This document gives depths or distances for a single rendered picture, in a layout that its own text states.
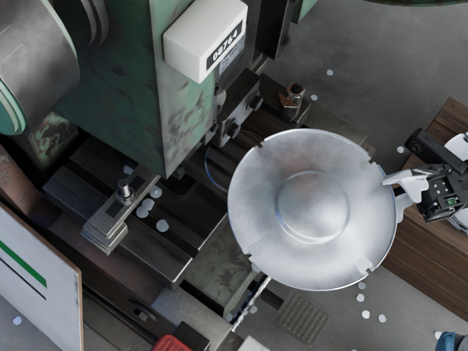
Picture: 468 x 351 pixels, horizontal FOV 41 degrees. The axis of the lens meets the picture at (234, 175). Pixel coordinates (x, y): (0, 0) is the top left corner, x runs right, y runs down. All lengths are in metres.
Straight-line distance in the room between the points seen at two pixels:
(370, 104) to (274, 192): 1.11
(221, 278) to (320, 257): 0.21
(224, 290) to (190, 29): 0.69
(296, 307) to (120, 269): 0.61
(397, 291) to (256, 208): 0.93
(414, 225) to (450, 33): 0.97
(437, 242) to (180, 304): 0.73
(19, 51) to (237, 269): 0.76
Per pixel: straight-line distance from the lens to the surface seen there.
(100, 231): 1.07
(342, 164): 1.11
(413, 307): 1.90
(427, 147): 1.17
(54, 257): 1.26
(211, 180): 1.06
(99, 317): 1.78
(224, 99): 0.90
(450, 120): 1.75
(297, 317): 1.65
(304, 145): 1.10
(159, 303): 1.14
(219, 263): 1.16
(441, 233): 1.60
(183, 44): 0.52
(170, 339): 1.01
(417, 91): 2.21
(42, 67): 0.49
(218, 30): 0.53
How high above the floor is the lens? 1.75
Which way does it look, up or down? 65 degrees down
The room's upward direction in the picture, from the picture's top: 8 degrees clockwise
